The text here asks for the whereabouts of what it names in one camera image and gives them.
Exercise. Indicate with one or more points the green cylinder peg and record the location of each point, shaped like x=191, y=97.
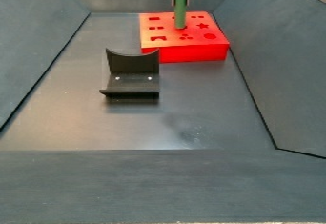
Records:
x=180, y=13

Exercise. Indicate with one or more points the red shape sorter box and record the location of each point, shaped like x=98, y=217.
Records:
x=199, y=42

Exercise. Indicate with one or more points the black curved cradle stand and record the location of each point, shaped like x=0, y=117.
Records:
x=133, y=74

